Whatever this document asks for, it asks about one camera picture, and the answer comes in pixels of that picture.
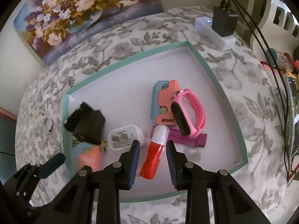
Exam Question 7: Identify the orange blue case in box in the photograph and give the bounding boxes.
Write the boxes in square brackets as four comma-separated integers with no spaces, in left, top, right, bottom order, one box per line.
[70,143,102,174]

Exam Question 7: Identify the black power adapter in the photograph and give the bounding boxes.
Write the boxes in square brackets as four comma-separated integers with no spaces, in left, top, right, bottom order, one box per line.
[212,7,239,37]

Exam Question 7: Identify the white round strap device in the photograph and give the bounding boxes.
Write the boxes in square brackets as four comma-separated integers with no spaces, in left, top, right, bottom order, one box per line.
[43,117,53,134]

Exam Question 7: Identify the red white glue bottle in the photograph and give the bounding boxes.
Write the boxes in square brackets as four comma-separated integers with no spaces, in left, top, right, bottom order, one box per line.
[140,124,169,180]

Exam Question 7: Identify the white power strip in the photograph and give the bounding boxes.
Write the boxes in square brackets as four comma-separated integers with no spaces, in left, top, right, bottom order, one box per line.
[195,16,236,51]

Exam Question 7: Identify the purple translucent lighter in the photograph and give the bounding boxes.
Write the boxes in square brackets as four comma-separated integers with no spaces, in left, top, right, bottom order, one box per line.
[150,125,208,148]

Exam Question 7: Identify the floral canvas painting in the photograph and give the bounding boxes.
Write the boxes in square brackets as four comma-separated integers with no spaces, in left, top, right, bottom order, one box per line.
[14,0,163,66]

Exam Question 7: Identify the teal white box tray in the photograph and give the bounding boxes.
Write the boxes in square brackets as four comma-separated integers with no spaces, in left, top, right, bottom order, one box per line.
[61,40,249,203]

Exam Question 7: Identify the grey floral tablecloth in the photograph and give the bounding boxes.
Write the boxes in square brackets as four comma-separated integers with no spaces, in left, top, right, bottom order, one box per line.
[15,6,287,223]

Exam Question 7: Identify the black charger cube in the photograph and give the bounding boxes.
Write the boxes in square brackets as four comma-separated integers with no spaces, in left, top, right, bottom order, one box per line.
[73,110,105,145]

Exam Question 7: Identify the white plug adapter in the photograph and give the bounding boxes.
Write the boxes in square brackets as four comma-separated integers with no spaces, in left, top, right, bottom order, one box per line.
[108,125,146,151]

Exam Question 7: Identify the black cable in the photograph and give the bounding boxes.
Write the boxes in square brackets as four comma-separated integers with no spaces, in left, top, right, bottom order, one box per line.
[220,0,295,180]

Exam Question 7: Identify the white triangular clip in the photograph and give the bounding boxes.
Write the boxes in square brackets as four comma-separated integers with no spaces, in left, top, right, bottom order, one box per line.
[32,109,46,120]

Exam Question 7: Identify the pink wooden frame edge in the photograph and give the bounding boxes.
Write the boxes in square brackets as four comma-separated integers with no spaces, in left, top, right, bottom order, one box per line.
[0,107,17,122]

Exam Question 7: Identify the black toy car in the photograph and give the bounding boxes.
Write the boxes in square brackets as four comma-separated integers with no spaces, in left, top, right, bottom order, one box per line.
[64,102,93,132]

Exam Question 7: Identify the orange blue case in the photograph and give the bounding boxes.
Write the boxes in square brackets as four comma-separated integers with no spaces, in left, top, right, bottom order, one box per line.
[70,143,102,174]
[150,80,180,127]

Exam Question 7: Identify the gold black patterned lighter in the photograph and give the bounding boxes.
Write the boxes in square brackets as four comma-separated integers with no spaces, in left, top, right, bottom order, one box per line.
[71,138,109,154]

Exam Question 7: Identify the pink smart band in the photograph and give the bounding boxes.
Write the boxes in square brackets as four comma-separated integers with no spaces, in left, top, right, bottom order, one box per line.
[170,88,206,139]

